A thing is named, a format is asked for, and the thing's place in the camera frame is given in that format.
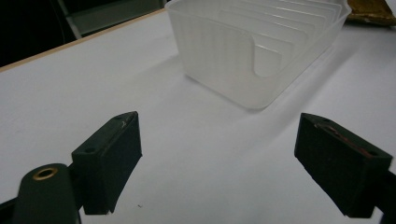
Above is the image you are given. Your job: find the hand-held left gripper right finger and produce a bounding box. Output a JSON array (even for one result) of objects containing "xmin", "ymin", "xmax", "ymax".
[{"xmin": 293, "ymin": 112, "xmax": 394, "ymax": 219}]

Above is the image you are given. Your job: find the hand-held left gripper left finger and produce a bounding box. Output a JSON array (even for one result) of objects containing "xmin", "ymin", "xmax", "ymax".
[{"xmin": 71, "ymin": 110, "xmax": 143, "ymax": 216}]

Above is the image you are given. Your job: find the translucent white plastic rack box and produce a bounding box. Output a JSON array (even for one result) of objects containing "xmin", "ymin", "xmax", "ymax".
[{"xmin": 164, "ymin": 0, "xmax": 352, "ymax": 110}]

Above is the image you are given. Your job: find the golden brown packet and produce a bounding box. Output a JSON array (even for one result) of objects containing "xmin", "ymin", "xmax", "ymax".
[{"xmin": 346, "ymin": 0, "xmax": 396, "ymax": 27}]

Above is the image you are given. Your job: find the grey metal shelf frame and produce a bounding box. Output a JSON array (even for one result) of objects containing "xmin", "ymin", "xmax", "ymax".
[{"xmin": 56, "ymin": 0, "xmax": 167, "ymax": 41}]

